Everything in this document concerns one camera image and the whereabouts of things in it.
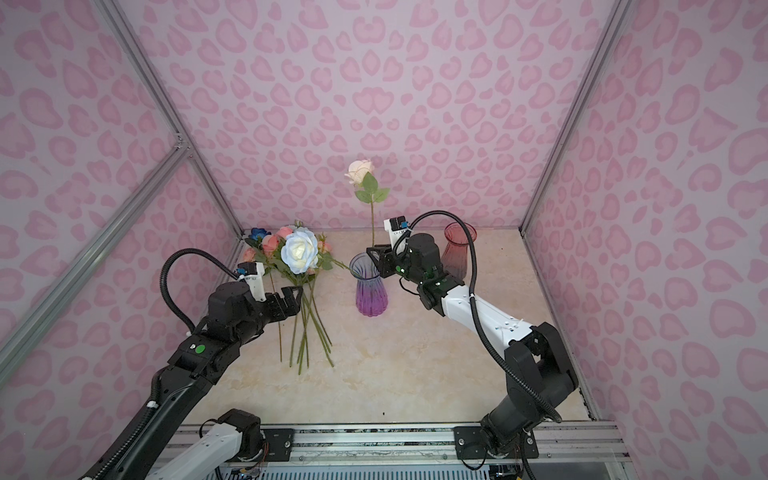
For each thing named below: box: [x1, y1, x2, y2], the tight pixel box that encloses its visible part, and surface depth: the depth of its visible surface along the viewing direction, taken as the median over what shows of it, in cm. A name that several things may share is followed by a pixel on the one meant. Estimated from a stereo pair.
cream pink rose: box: [344, 159, 390, 248], surface depth 80 cm
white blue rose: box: [281, 227, 319, 274], surface depth 59 cm
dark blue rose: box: [248, 228, 272, 241], surface depth 109 cm
